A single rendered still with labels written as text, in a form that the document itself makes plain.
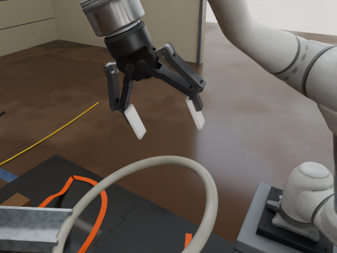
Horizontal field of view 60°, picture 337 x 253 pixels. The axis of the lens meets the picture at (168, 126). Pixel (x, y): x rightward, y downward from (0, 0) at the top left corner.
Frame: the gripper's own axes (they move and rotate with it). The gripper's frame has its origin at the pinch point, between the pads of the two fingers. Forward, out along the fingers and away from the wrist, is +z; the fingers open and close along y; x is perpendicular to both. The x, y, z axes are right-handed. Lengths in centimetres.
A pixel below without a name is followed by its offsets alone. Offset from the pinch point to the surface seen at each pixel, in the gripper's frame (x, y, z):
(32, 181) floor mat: -87, 212, 86
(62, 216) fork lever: 2, 48, 25
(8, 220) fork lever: 7, 65, 20
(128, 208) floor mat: -86, 123, 122
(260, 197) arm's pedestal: -55, 5, 80
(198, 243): 8.8, 0.3, 25.1
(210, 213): 0.7, -0.9, 24.8
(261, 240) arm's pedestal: -31, 2, 79
